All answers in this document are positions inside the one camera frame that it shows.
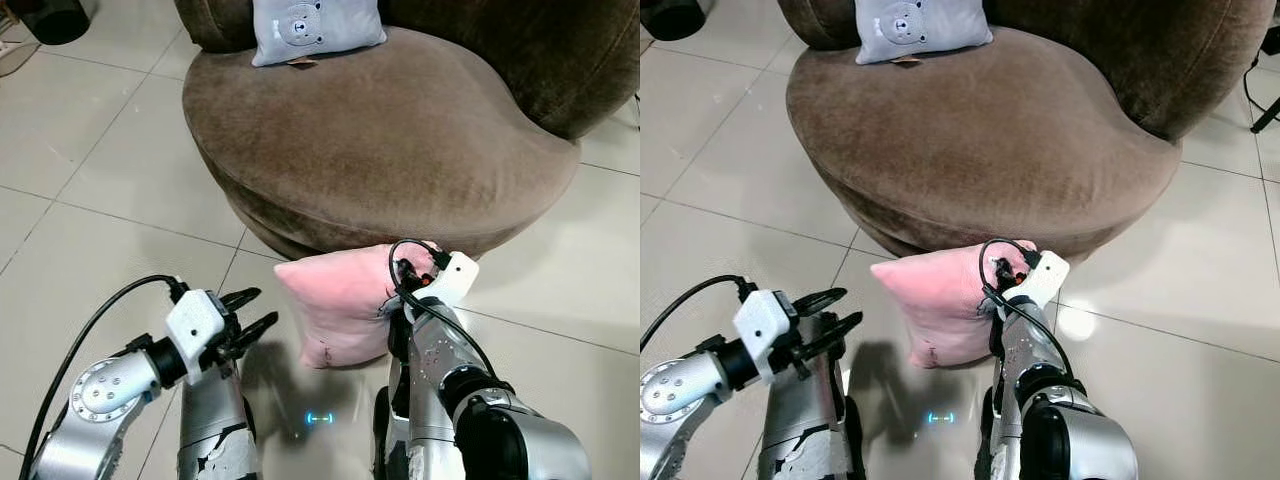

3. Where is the pink pillow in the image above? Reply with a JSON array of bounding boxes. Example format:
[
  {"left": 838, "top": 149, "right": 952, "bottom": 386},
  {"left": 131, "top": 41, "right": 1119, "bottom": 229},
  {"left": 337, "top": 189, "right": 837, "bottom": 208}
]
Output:
[
  {"left": 274, "top": 243, "right": 442, "bottom": 370},
  {"left": 870, "top": 243, "right": 1037, "bottom": 370}
]

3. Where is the brown round velvet sofa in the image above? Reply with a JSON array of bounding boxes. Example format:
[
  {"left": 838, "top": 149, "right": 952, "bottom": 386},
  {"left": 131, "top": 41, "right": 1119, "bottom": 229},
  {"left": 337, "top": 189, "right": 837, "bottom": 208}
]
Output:
[
  {"left": 778, "top": 0, "right": 1277, "bottom": 263},
  {"left": 175, "top": 0, "right": 641, "bottom": 263}
]

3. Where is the grey bear print pillow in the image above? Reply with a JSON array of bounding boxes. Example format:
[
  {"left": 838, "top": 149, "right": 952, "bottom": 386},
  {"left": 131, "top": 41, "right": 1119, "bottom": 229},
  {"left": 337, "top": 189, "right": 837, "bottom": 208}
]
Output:
[
  {"left": 250, "top": 0, "right": 388, "bottom": 68},
  {"left": 855, "top": 0, "right": 995, "bottom": 66}
]

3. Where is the silver left robot leg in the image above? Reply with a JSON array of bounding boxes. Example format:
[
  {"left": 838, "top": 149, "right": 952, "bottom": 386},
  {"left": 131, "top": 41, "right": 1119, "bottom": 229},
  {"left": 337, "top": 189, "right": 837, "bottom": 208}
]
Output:
[
  {"left": 177, "top": 355, "right": 263, "bottom": 480},
  {"left": 757, "top": 310, "right": 863, "bottom": 480}
]

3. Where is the silver robot leg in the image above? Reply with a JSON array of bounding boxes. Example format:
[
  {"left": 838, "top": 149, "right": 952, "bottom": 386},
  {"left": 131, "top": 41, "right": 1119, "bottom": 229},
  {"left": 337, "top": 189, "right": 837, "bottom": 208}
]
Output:
[
  {"left": 984, "top": 385, "right": 1023, "bottom": 480},
  {"left": 373, "top": 385, "right": 441, "bottom": 480},
  {"left": 757, "top": 310, "right": 863, "bottom": 480},
  {"left": 177, "top": 355, "right": 263, "bottom": 480}
]

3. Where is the silver right robot leg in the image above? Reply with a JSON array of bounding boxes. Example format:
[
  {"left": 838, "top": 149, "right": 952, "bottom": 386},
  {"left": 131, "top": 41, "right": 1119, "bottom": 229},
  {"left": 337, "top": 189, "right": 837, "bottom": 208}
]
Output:
[
  {"left": 984, "top": 385, "right": 1023, "bottom": 480},
  {"left": 373, "top": 385, "right": 441, "bottom": 480}
]

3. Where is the black tripod leg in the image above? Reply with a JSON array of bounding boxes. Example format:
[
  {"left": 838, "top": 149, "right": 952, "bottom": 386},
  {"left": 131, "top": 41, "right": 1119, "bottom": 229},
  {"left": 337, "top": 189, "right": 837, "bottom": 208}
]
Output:
[{"left": 1243, "top": 28, "right": 1280, "bottom": 136}]

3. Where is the black round bin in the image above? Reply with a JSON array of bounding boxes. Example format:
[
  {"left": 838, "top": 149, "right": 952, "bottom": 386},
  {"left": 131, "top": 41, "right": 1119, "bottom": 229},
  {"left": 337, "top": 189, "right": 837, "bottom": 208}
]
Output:
[
  {"left": 640, "top": 0, "right": 714, "bottom": 42},
  {"left": 5, "top": 0, "right": 99, "bottom": 46}
]

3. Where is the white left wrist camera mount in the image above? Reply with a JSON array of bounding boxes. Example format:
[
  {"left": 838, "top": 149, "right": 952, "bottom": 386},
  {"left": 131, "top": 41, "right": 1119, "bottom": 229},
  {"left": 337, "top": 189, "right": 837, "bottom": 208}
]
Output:
[
  {"left": 733, "top": 289, "right": 797, "bottom": 382},
  {"left": 165, "top": 289, "right": 228, "bottom": 374}
]

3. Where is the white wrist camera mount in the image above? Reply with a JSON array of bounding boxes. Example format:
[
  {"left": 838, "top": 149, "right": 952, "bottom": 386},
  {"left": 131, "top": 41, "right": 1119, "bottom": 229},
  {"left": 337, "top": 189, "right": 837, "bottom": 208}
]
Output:
[
  {"left": 428, "top": 252, "right": 480, "bottom": 310},
  {"left": 165, "top": 289, "right": 228, "bottom": 374},
  {"left": 1018, "top": 250, "right": 1070, "bottom": 310},
  {"left": 733, "top": 289, "right": 797, "bottom": 382}
]

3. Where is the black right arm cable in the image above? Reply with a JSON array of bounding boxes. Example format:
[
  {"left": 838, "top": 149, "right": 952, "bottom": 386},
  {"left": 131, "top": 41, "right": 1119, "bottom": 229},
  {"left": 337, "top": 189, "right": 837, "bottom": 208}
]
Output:
[
  {"left": 978, "top": 238, "right": 1076, "bottom": 381},
  {"left": 387, "top": 238, "right": 499, "bottom": 381}
]

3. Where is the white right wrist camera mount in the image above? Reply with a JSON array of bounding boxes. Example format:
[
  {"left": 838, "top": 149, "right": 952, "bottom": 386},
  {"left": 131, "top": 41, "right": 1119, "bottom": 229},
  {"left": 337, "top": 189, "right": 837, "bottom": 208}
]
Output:
[
  {"left": 1018, "top": 250, "right": 1070, "bottom": 310},
  {"left": 428, "top": 252, "right": 480, "bottom": 310}
]

